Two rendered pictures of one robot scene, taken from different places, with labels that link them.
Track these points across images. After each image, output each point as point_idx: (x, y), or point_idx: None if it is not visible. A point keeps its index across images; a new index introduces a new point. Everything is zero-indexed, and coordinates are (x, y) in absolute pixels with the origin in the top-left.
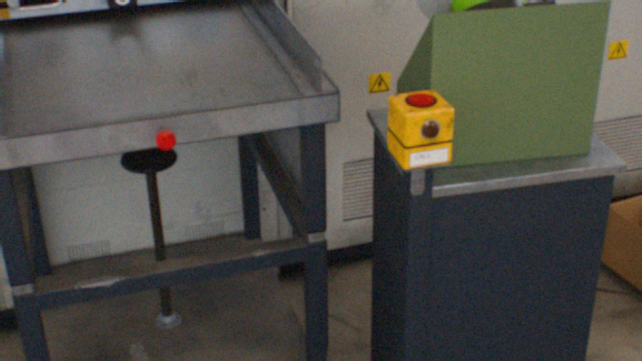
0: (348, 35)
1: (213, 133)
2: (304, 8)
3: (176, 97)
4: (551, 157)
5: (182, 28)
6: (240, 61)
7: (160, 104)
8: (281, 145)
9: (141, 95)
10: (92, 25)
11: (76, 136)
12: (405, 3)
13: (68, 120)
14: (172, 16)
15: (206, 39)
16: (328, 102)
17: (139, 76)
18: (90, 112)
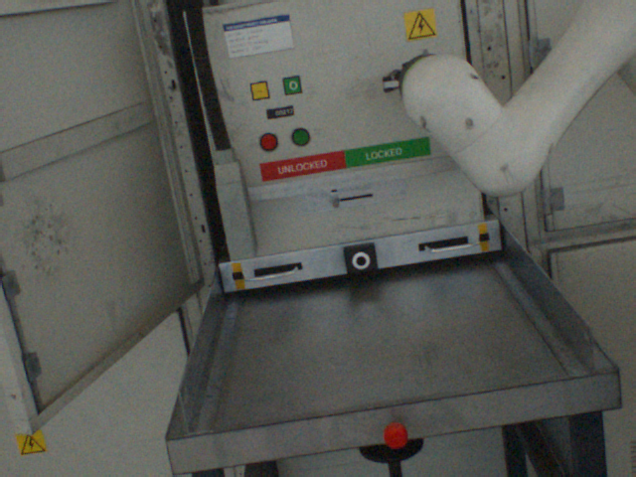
0: (626, 290)
1: (455, 424)
2: (570, 261)
3: (410, 380)
4: None
5: (426, 292)
6: (490, 331)
7: (392, 389)
8: (549, 427)
9: (371, 378)
10: (329, 292)
11: (291, 429)
12: None
13: (283, 410)
14: (415, 279)
15: (452, 305)
16: (603, 385)
17: (371, 353)
18: (309, 398)
